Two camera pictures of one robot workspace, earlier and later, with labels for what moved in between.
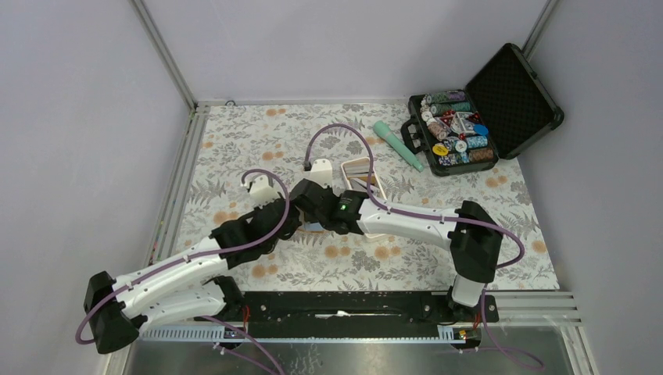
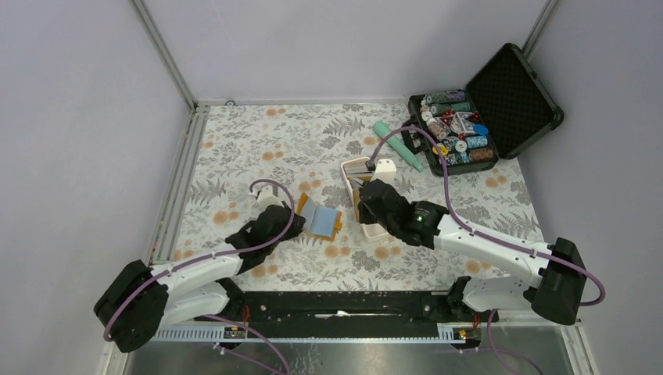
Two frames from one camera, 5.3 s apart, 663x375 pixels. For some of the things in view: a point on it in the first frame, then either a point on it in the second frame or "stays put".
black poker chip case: x=503 y=109 stays put
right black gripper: x=309 y=219 -> x=363 y=216
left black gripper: x=293 y=229 stays put
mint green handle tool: x=382 y=130 stays put
